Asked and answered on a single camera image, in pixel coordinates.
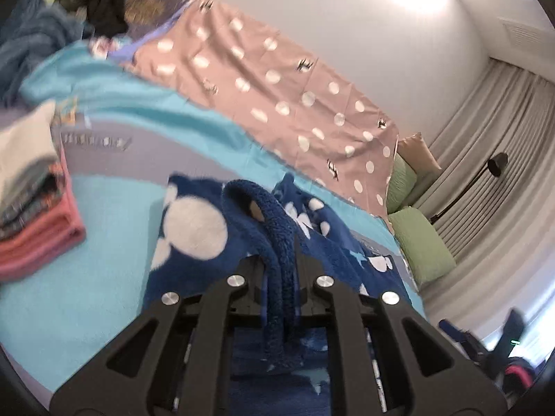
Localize patterned folded garment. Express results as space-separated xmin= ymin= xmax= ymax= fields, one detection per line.
xmin=0 ymin=162 xmax=70 ymax=241

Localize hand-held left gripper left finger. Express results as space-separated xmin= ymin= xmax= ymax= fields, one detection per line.
xmin=49 ymin=257 xmax=266 ymax=416

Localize blue fleece garment white dots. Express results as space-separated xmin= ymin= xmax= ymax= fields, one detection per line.
xmin=141 ymin=172 xmax=425 ymax=416

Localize purple cushion gold print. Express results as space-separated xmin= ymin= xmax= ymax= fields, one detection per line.
xmin=119 ymin=0 xmax=201 ymax=39

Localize beige pillow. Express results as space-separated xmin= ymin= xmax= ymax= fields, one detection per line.
xmin=396 ymin=132 xmax=442 ymax=175

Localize white folded garment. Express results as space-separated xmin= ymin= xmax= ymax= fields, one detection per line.
xmin=0 ymin=101 xmax=59 ymax=202

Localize pink polka dot sheet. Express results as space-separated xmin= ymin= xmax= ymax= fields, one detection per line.
xmin=116 ymin=0 xmax=400 ymax=218

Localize small green pillow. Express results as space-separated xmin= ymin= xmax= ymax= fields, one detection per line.
xmin=385 ymin=153 xmax=419 ymax=214

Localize large green pillow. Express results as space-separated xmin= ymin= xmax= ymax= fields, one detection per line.
xmin=388 ymin=207 xmax=457 ymax=286

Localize stack of folded clothes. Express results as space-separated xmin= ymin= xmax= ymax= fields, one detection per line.
xmin=0 ymin=149 xmax=86 ymax=282

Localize grey-blue fuzzy blanket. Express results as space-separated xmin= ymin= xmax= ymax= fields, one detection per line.
xmin=0 ymin=0 xmax=95 ymax=105

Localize beige curtain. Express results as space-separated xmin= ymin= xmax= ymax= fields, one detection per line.
xmin=408 ymin=58 xmax=555 ymax=356

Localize ceiling air vent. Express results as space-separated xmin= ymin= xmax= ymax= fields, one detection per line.
xmin=498 ymin=16 xmax=555 ymax=53

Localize black floor lamp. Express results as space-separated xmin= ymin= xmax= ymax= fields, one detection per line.
xmin=429 ymin=153 xmax=509 ymax=226

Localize pile of dark clothes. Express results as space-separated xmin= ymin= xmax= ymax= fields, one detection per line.
xmin=56 ymin=0 xmax=129 ymax=38

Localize turquoise printed bed blanket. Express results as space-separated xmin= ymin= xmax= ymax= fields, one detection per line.
xmin=0 ymin=37 xmax=431 ymax=396

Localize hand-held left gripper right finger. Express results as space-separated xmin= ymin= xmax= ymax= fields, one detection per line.
xmin=294 ymin=236 xmax=508 ymax=416

